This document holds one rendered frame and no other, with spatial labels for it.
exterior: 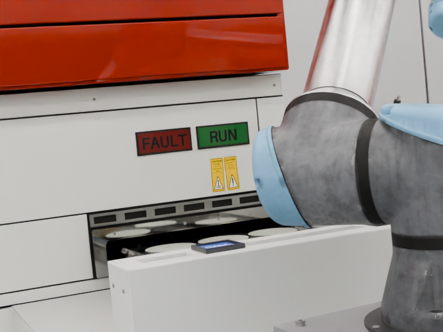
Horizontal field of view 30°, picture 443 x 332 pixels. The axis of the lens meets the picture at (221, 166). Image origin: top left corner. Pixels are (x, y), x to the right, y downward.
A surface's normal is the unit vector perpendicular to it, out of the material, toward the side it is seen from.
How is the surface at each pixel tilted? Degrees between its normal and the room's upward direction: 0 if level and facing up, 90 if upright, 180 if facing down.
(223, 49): 90
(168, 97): 90
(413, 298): 73
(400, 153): 77
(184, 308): 90
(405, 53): 90
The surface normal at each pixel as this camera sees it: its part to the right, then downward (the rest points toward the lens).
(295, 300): 0.39, 0.01
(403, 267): -0.86, -0.18
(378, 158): -0.49, -0.23
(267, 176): -0.53, 0.02
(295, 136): -0.44, -0.65
